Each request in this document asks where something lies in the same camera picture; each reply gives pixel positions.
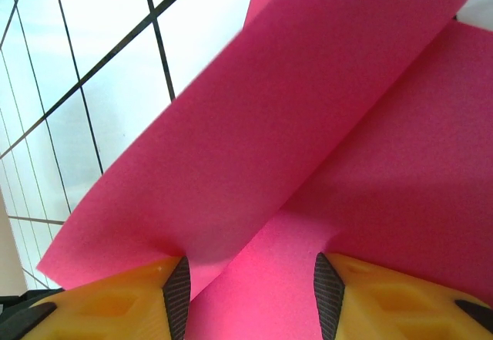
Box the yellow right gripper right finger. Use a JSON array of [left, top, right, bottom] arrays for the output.
[[313, 251, 493, 340]]

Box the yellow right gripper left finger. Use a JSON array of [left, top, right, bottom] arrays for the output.
[[17, 254, 192, 340]]

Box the pink cloth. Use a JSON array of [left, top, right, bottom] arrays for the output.
[[36, 0, 493, 340]]

